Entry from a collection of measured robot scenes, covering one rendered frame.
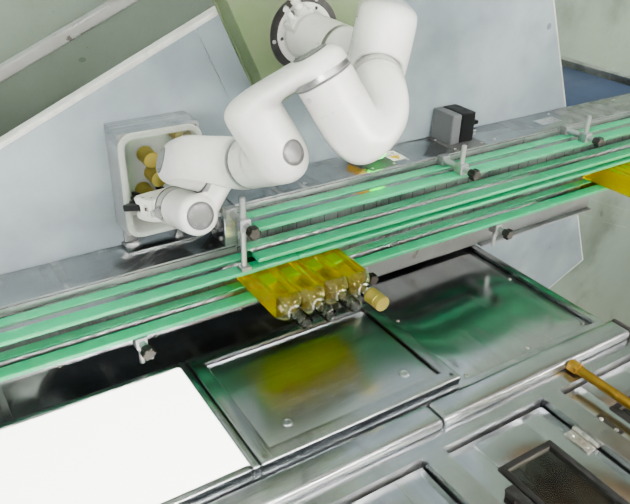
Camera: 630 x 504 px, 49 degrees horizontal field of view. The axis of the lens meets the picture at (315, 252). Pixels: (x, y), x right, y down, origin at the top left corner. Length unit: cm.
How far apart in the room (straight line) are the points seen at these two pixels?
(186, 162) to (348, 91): 32
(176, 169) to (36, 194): 41
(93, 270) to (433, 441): 76
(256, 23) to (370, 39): 39
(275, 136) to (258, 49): 51
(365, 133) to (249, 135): 16
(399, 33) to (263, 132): 28
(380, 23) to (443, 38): 77
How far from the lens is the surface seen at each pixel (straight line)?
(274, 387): 143
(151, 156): 146
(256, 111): 97
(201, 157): 113
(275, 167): 99
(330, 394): 142
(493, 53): 202
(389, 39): 112
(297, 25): 145
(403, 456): 135
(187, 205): 122
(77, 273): 149
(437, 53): 188
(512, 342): 169
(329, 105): 96
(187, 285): 144
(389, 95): 102
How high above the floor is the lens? 210
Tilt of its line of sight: 47 degrees down
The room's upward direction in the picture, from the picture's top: 129 degrees clockwise
